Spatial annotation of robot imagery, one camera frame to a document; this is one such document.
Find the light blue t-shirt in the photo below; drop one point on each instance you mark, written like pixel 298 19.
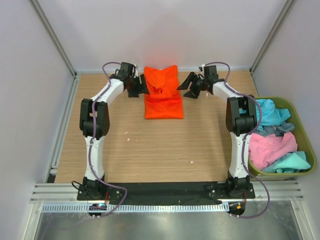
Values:
pixel 271 115

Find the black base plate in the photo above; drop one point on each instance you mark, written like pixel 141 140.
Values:
pixel 164 193

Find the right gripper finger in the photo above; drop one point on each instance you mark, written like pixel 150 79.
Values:
pixel 189 80
pixel 193 93

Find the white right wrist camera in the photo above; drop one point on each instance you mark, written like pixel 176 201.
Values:
pixel 201 70

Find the orange t-shirt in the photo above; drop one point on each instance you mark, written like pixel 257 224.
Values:
pixel 164 101

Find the grey t-shirt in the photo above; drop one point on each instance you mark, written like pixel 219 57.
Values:
pixel 278 130

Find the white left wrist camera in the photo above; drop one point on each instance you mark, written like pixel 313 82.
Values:
pixel 136 73

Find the white slotted cable duct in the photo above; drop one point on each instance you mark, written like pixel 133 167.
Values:
pixel 91 208

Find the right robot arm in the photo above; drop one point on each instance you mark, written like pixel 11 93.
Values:
pixel 240 121

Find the turquoise t-shirt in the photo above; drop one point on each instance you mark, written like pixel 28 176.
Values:
pixel 292 162

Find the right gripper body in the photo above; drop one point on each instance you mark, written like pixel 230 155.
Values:
pixel 200 84

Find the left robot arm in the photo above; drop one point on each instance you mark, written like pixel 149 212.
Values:
pixel 94 122

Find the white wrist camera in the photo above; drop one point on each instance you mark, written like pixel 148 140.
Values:
pixel 201 70
pixel 136 73

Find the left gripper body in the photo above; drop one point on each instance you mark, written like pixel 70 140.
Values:
pixel 135 85

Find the pink t-shirt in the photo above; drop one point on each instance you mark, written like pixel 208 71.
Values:
pixel 264 151

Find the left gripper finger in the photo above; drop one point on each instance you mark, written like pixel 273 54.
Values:
pixel 143 85
pixel 133 95

